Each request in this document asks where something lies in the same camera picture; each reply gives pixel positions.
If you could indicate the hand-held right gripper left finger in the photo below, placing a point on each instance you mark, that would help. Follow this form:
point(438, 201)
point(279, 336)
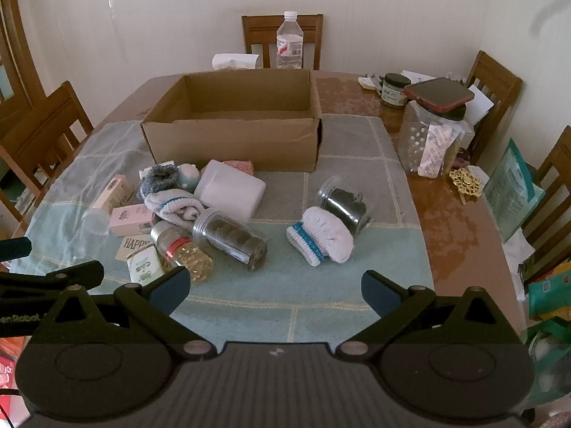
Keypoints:
point(171, 285)

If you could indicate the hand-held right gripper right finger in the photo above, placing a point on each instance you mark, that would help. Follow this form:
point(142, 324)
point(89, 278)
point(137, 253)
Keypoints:
point(379, 292)

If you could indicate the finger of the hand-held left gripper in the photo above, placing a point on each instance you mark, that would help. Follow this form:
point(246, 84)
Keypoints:
point(67, 274)
point(15, 248)

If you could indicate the glass jar yellow beads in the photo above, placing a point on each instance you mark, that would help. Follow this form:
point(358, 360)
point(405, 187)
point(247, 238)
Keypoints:
point(187, 256)

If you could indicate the green white small box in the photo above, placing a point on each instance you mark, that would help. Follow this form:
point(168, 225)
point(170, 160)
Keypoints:
point(145, 265)

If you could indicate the tall clear jar dark contents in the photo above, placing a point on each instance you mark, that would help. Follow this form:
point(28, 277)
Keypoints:
point(232, 238)

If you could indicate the small pink box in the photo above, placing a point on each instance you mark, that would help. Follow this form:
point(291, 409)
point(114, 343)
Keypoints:
point(129, 220)

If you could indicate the white blue scrub brush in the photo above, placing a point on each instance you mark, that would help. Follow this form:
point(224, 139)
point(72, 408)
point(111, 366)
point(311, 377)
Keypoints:
point(325, 232)

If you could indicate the white sock blue stripe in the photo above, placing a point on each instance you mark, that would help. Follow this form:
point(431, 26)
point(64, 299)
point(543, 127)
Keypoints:
point(174, 203)

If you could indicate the glass jar dark tea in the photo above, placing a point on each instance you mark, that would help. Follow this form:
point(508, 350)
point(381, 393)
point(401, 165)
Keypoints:
point(345, 205)

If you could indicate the long pink box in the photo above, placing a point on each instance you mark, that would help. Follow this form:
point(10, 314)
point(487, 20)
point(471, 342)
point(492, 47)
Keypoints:
point(113, 191)

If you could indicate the grey fuzzy scrunchie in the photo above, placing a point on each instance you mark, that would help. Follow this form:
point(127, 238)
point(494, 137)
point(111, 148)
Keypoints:
point(151, 178)

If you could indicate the blue white round toy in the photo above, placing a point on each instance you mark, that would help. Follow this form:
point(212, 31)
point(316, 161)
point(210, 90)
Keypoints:
point(189, 176)

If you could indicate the pink sponge cloth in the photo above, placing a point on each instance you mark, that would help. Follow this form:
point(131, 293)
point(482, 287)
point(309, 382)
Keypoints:
point(241, 166)

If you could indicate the cardboard box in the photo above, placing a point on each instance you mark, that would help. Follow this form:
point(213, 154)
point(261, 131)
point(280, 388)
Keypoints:
point(232, 142)

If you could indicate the red printed cloth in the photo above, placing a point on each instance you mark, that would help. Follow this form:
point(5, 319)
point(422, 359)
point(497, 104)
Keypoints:
point(9, 374)

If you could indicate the beige lettered greeting card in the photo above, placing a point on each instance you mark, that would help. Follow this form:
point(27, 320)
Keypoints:
point(134, 244)

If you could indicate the checkered grey green blanket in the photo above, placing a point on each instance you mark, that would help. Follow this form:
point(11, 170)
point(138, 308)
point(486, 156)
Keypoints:
point(312, 285)

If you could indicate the white tube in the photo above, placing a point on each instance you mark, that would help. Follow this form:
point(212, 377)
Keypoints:
point(167, 164)

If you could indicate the wooden dining chair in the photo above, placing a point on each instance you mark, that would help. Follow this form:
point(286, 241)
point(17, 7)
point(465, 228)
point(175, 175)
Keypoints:
point(495, 76)
point(254, 31)
point(557, 160)
point(53, 116)

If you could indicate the gold snowflake ornament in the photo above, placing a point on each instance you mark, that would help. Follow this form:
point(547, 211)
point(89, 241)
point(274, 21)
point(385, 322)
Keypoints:
point(466, 183)

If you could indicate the crumpled white paper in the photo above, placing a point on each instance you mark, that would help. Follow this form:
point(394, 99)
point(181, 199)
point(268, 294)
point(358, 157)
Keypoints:
point(519, 249)

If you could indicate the large clear plastic jar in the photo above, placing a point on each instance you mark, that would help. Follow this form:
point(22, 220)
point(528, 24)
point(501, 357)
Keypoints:
point(415, 142)

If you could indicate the teal printed bag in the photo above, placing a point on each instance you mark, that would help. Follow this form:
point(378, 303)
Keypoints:
point(508, 191)

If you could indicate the green snack packet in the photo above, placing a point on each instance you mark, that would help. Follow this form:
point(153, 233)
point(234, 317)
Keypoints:
point(551, 294)

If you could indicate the wooden glass panel door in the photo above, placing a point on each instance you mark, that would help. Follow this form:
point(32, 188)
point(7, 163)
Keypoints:
point(13, 67)

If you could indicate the green plastic bag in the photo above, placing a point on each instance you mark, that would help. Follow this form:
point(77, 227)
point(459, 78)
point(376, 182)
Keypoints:
point(551, 356)

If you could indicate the small jar dark lid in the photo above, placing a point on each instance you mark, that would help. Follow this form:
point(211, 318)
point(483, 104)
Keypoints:
point(392, 93)

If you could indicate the small white packet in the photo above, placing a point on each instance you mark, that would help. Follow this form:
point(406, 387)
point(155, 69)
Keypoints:
point(368, 84)

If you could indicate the red cased phone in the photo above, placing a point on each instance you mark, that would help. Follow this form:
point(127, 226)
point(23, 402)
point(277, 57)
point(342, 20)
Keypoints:
point(439, 91)

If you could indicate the white paper sheet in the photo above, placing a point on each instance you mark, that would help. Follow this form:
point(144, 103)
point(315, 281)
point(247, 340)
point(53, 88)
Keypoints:
point(479, 102)

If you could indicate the white tissue pack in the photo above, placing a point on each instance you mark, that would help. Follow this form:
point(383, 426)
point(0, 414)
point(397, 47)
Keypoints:
point(234, 61)

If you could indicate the clear plastic water bottle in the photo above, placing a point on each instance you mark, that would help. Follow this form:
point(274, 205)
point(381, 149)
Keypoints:
point(290, 44)

